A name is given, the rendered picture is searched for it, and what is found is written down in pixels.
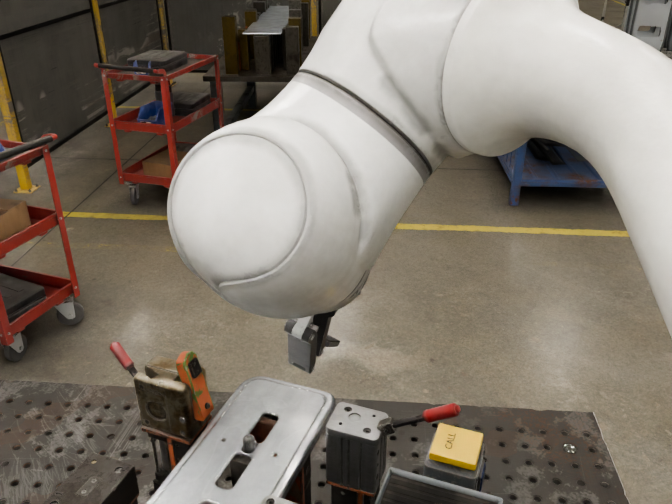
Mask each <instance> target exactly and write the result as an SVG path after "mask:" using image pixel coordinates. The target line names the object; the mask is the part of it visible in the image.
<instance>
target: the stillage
mask: <svg viewBox="0 0 672 504"><path fill-rule="evenodd" d="M497 157H498V159H499V161H500V163H501V165H502V167H503V169H504V170H505V172H506V174H507V176H508V178H509V180H510V182H511V188H510V195H509V201H508V203H509V205H510V206H518V205H519V196H520V189H521V186H531V187H582V188H607V186H606V184H605V183H604V181H603V179H602V178H601V176H600V175H599V174H598V172H597V171H596V169H595V168H594V167H593V166H592V165H591V164H590V163H589V161H588V160H586V159H585V158H584V157H583V156H582V155H580V154H579V153H578V152H577V151H575V150H573V149H571V148H569V147H568V146H566V145H564V144H561V143H559V142H556V141H553V140H549V139H544V138H531V139H529V140H528V141H527V142H526V143H525V144H523V145H522V146H520V147H519V148H517V149H515V150H514V151H512V152H509V153H507V154H504V155H500V156H497Z"/></svg>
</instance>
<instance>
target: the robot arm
mask: <svg viewBox="0 0 672 504"><path fill-rule="evenodd" d="M531 138H544V139H549V140H553V141H556V142H559V143H561V144H564V145H566V146H568V147H569V148H571V149H573V150H575V151H577V152H578V153H579V154H580V155H582V156H583V157H584V158H585V159H586V160H588V161H589V163H590V164H591V165H592V166H593V167H594V168H595V169H596V171H597V172H598V174H599V175H600V176H601V178H602V179H603V181H604V183H605V184H606V186H607V188H608V190H609V192H610V194H611V196H612V198H613V200H614V202H615V204H616V206H617V208H618V211H619V213H620V215H621V217H622V220H623V222H624V225H625V227H626V229H627V232H628V234H629V236H630V239H631V241H632V244H633V246H634V249H635V251H636V253H637V256H638V258H639V261H640V263H641V265H642V268H643V270H644V273H645V275H646V278H647V280H648V282H649V285H650V287H651V290H652V292H653V294H654V297H655V299H656V302H657V304H658V307H659V309H660V311H661V314H662V316H663V319H664V321H665V323H666V326H667V328H668V331H669V333H670V336H671V338H672V60H671V59H670V58H668V57H667V56H665V55H664V54H663V53H661V52H660V51H658V50H657V49H655V48H654V47H652V46H650V45H648V44H646V43H644V42H643V41H641V40H639V39H637V38H635V37H633V36H631V35H629V34H627V33H625V32H623V31H621V30H619V29H617V28H615V27H612V26H610V25H608V24H606V23H603V22H601V21H599V20H597V19H595V18H592V17H590V16H588V15H586V14H585V13H583V12H582V11H580V10H579V5H578V0H342V2H341V3H340V4H339V6H338V7H337V9H336V10H335V12H334V13H333V14H332V16H331V17H330V19H329V20H328V22H327V23H326V25H325V26H324V28H323V29H322V31H321V33H320V35H319V37H318V39H317V41H316V43H315V45H314V47H313V49H312V51H311V52H310V54H309V56H308V57H307V59H306V60H305V62H304V63H303V65H302V66H301V68H300V69H299V71H298V72H297V74H296V75H295V76H294V77H293V78H292V80H291V81H290V82H289V83H288V85H287V86H286V87H285V88H284V89H283V90H282V91H281V92H280V93H279V94H278V95H277V96H276V97H275V98H274V99H273V100H272V101H271V102H270V103H269V104H268V105H267V106H266V107H264V108H263V109H262V110H260V111H259V112H258V113H256V114H255V115H254V116H252V117H251V118H248V119H244V120H241V121H237V122H235V123H232V124H230V125H227V126H225V127H223V128H221V129H219V130H217V131H215V132H213V133H212V134H210V135H209V136H207V137H206V138H204V139H203V140H201V141H200V142H199V143H198V144H197V145H195V146H194V147H193V148H192V149H191V150H190V151H189V152H188V153H187V155H186V156H185V157H184V158H183V160H182V161H181V163H180V164H179V166H178V168H177V170H176V172H175V174H174V176H173V179H172V182H171V185H170V189H169V194H168V201H167V216H168V224H169V229H170V233H171V236H172V239H173V243H174V245H175V247H176V249H177V252H178V254H179V256H180V258H181V259H182V261H183V262H184V264H185V265H186V266H187V267H188V268H189V269H190V270H191V271H192V272H193V273H194V274H195V275H196V276H197V277H198V278H200V279H201V280H202V281H203V282H205V283H206V284H207V285H208V286H209V287H210V288H211V289H212V290H213V291H214V292H215V293H216V294H218V295H219V296H220V297H221V298H223V299H224V300H225V301H227V302H228V303H230V304H232V305H234V306H235V307H237V308H240V309H242V310H244V311H247V312H249V313H252V314H255V315H259V316H263V317H268V318H274V319H289V320H288V321H287V322H286V323H285V325H284V331H285V332H286V333H288V363H289V364H291V365H293V366H295V367H297V368H299V369H301V370H303V371H305V372H307V373H309V374H311V373H312V372H313V371H314V369H315V362H316V356H318V357H320V356H321V354H323V352H324V348H325V347H338V346H339V343H340V340H338V339H336V338H334V337H332V336H330V335H327V334H328V330H329V326H330V322H331V318H332V317H334V315H335V314H336V312H337V311H338V309H340V308H342V307H344V306H346V305H348V304H349V303H350V302H352V301H353V300H354V299H355V298H356V297H357V296H358V295H360V294H361V290H362V288H363V287H364V285H365V283H366V281H367V279H368V276H369V273H370V269H371V267H372V266H374V265H375V262H376V260H377V258H378V256H379V254H380V252H381V251H382V249H383V247H384V245H385V244H386V242H387V240H388V239H389V237H390V235H391V234H392V232H393V230H394V229H395V227H396V225H397V224H398V222H399V221H400V219H401V217H402V216H403V214H404V213H405V211H406V210H407V208H408V207H409V205H410V204H411V202H412V201H413V199H414V198H415V196H416V195H417V194H418V192H419V191H420V189H421V188H422V186H423V185H424V184H425V182H426V181H427V180H428V178H429V177H430V176H431V174H432V173H433V172H434V171H435V170H436V168H437V167H438V166H439V165H440V164H441V162H442V161H443V160H444V159H445V158H446V157H447V156H450V157H453V158H457V159H459V158H463V157H466V156H469V155H473V154H479V155H482V156H488V157H493V156H500V155H504V154H507V153H509V152H512V151H514V150H515V149H517V148H519V147H520V146H522V145H523V144H525V143H526V142H527V141H528V140H529V139H531Z"/></svg>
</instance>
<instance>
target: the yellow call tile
mask: <svg viewBox="0 0 672 504"><path fill-rule="evenodd" d="M482 441H483V434H482V433H478V432H474V431H470V430H466V429H462V428H458V427H454V426H450V425H446V424H442V423H440V424H439V425H438V428H437V431H436V434H435V437H434V440H433V443H432V446H431V449H430V452H429V459H432V460H436V461H439V462H443V463H447V464H450V465H454V466H458V467H461V468H465V469H469V470H473V471H475V469H476V466H477V462H478V458H479V454H480V450H481V445H482Z"/></svg>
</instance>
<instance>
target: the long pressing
mask: <svg viewBox="0 0 672 504"><path fill-rule="evenodd" d="M334 410H335V398H334V396H333V395H332V394H331V393H328V392H325V391H321V390H318V389H314V388H310V387H306V386H302V385H298V384H294V383H290V382H286V381H281V380H277V379H273V378H269V377H264V376H257V377H252V378H249V379H247V380H245V381H244V382H242V383H241V384H240V385H239V387H238V388H237V389H236V390H235V392H234V393H233V394H232V395H231V397H230V398H229V399H228V400H227V402H226V403H225V404H224V405H223V407H222V408H221V409H220V411H219V412H218V413H217V414H216V416H215V417H214V418H213V419H212V421H211V422H210V423H209V424H208V426H207V427H206V428H205V429H204V431H203V432H202V433H201V435H200V436H199V437H198V438H197V440H196V441H195V442H194V443H193V445H192V446H191V447H190V448H189V450H188V451H187V452H186V453H185V455H184V456H183V457H182V458H181V460H180V461H179V462H178V464H177V465H176V466H175V467H174V469H173V470H172V471H171V472H170V474H169V475H168V476H167V477H166V479H165V480H164V481H163V482H162V484H161V485H160V486H159V488H158V489H157V490H156V491H155V493H154V494H153V495H152V496H151V498H150V499H149V500H148V501H147V503H146V504H202V503H205V502H208V503H211V504H261V502H262V500H263V499H264V498H265V497H266V496H268V495H273V496H276V497H279V498H282V499H285V498H286V496H287V494H288V492H289V491H290V489H291V487H292V485H293V484H294V482H295V480H296V478H297V476H298V475H299V473H300V471H301V469H302V467H303V466H304V464H305V462H306V460H307V459H308V457H309V455H310V453H311V451H312V450H313V448H314V446H315V444H316V442H317V441H318V439H319V437H320V435H321V434H322V432H323V430H324V428H325V426H326V424H327V422H328V420H329V418H330V417H331V415H332V413H333V411H334ZM265 414H269V415H273V416H276V417H278V420H277V422H276V423H275V425H274V426H273V428H272V429H271V431H270V432H269V434H268V435H267V437H266V438H265V440H264V441H263V442H262V443H257V442H256V441H255V442H256V443H255V445H257V446H256V448H255V449H254V451H253V452H251V453H244V452H242V447H243V437H244V436H245V435H246V434H250V433H251V432H252V430H253V429H254V427H255V426H256V424H257V423H258V422H259V420H260V419H261V417H262V416H263V415H265ZM222 439H226V441H224V442H223V441H221V440H222ZM273 454H277V456H273ZM236 455H243V456H246V457H249V458H250V459H251V461H250V463H249V464H248V466H247V467H246V469H245V470H244V472H243V473H242V475H241V476H240V478H239V479H238V481H237V482H236V484H235V485H234V487H233V488H231V489H224V488H221V487H218V486H216V482H217V480H218V479H219V478H220V476H221V475H222V473H223V472H224V470H225V469H226V467H227V466H228V465H229V463H230V462H231V460H232V459H233V457H234V456H236Z"/></svg>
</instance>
